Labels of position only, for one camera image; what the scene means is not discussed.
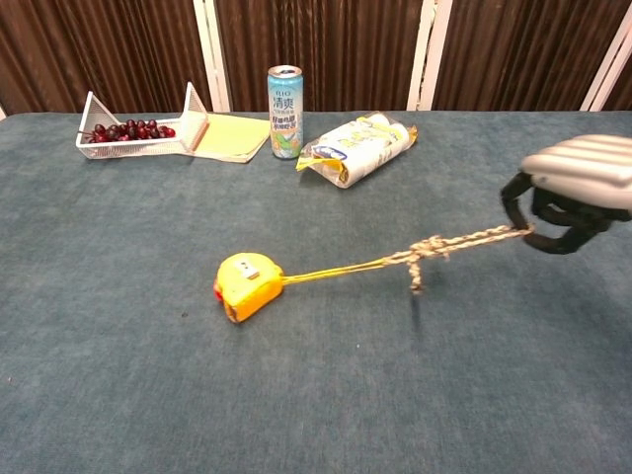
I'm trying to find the braided beige rope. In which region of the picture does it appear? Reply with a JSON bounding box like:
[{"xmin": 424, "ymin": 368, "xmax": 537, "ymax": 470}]
[{"xmin": 281, "ymin": 223, "xmax": 536, "ymax": 295}]

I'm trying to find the yellow paper notepad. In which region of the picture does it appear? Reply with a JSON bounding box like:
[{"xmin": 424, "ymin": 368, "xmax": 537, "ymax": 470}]
[{"xmin": 192, "ymin": 112, "xmax": 272, "ymax": 164}]

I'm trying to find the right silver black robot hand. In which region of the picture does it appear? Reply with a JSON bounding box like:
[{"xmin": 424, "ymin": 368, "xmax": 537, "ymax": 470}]
[{"xmin": 500, "ymin": 133, "xmax": 632, "ymax": 256}]

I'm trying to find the brown folding screen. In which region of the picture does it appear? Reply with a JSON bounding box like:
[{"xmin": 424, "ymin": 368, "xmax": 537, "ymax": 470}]
[{"xmin": 0, "ymin": 0, "xmax": 632, "ymax": 121}]

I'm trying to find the light blue drink can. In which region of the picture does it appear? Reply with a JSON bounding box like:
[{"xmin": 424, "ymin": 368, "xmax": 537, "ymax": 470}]
[{"xmin": 267, "ymin": 64, "xmax": 304, "ymax": 160}]

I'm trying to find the bunch of red cherries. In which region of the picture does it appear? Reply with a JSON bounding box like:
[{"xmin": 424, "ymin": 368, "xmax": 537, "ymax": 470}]
[{"xmin": 78, "ymin": 118, "xmax": 177, "ymax": 144}]

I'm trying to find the plastic snack bag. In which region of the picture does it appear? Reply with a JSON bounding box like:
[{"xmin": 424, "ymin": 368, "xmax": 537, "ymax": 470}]
[{"xmin": 295, "ymin": 111, "xmax": 419, "ymax": 190}]

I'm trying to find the yellow tape measure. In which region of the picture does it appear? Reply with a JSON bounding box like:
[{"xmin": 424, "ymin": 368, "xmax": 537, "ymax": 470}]
[{"xmin": 212, "ymin": 252, "xmax": 285, "ymax": 325}]

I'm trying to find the white mesh wire basket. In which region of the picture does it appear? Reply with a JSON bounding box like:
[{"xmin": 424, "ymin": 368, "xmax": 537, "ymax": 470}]
[{"xmin": 75, "ymin": 81, "xmax": 210, "ymax": 161}]

